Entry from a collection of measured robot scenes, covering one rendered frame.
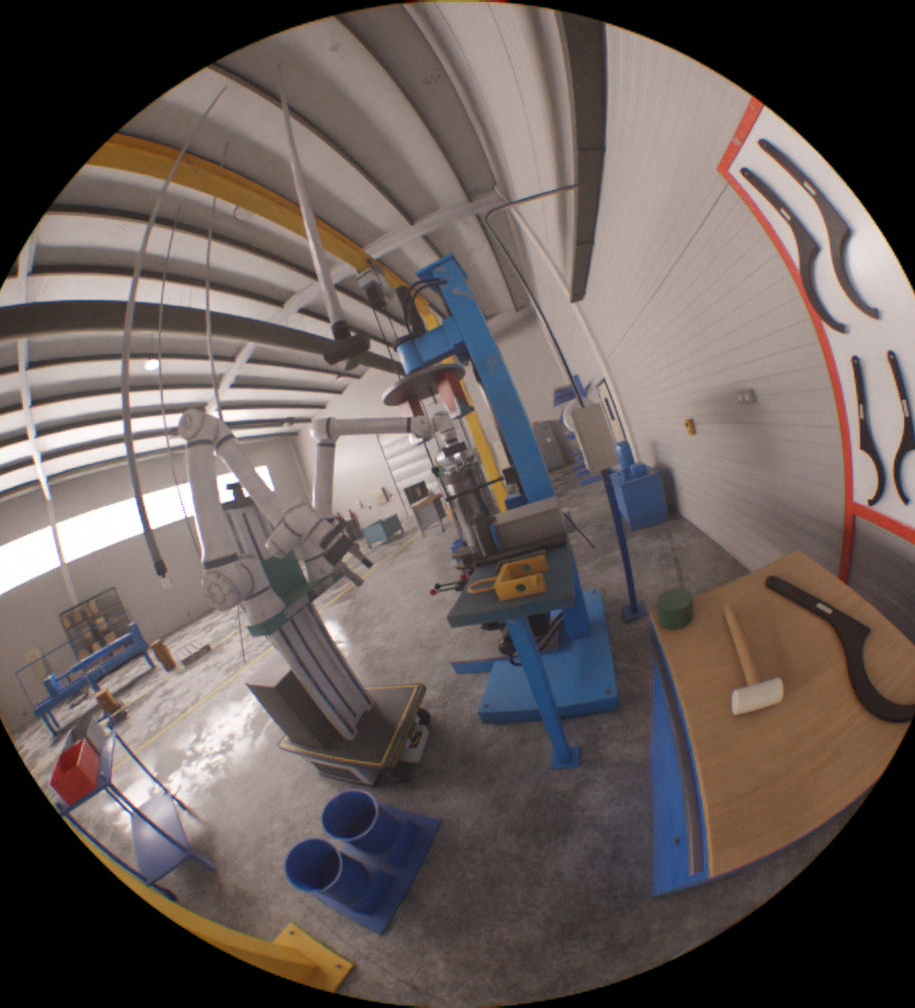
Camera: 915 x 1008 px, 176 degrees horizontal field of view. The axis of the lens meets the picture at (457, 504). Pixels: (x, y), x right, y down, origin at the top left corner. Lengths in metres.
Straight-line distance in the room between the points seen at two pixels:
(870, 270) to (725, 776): 1.39
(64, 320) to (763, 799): 6.35
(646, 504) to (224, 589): 3.92
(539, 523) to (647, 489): 2.66
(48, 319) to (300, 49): 4.56
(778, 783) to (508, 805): 1.29
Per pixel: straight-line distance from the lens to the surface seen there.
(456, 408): 1.77
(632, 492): 3.81
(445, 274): 2.09
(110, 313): 5.77
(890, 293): 1.38
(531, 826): 1.61
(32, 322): 5.85
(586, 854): 1.53
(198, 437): 1.22
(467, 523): 1.86
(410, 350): 2.01
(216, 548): 1.17
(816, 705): 0.73
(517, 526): 1.36
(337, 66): 5.67
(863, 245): 1.41
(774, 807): 0.62
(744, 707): 0.65
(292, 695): 1.81
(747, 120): 1.64
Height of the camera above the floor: 1.51
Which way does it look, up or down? 7 degrees down
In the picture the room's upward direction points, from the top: 21 degrees counter-clockwise
